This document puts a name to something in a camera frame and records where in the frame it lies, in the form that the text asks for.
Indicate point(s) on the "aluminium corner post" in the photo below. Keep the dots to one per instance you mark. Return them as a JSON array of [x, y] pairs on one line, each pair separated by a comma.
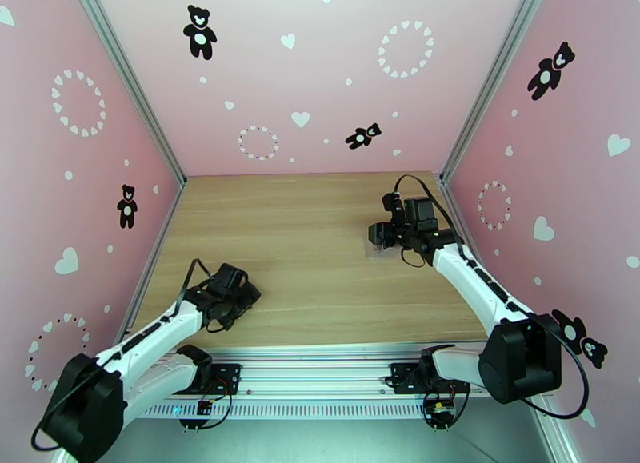
[[125, 77], [495, 77]]

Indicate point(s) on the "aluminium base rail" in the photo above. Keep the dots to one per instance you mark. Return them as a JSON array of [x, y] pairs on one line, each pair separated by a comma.
[[310, 371]]

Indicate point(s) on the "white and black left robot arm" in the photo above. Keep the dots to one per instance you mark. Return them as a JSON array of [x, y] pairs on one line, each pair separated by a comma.
[[160, 326]]

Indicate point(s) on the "small black circuit board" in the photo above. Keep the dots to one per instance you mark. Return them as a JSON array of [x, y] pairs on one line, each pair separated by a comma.
[[205, 407], [441, 411]]

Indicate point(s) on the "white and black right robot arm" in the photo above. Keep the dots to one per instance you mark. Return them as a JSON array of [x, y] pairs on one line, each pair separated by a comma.
[[475, 286]]

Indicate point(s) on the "clear acrylic card stand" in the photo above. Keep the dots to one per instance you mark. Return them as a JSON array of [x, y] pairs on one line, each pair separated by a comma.
[[374, 254]]

